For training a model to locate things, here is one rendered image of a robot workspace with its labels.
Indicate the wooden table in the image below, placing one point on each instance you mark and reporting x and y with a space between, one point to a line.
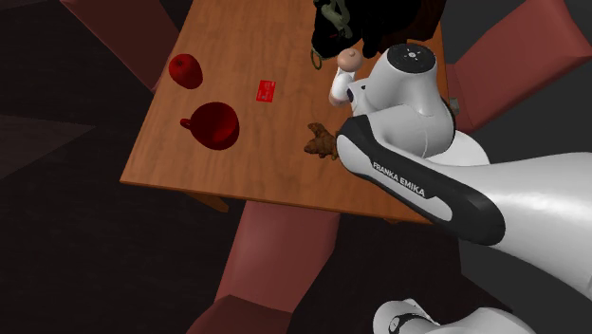
259 152

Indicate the brown root-shaped figure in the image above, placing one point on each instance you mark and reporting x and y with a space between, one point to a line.
321 143

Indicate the red card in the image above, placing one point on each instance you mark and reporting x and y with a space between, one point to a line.
266 91

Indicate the red apple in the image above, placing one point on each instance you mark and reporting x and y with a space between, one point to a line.
185 71

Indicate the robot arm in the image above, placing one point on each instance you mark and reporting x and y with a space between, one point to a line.
532 199

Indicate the red mug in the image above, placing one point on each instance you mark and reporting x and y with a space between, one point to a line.
215 126

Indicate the white bottle with tan cap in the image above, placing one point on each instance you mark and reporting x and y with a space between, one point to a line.
342 84

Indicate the red-brown chair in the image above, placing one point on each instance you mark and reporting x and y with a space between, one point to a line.
125 37
277 259
513 55

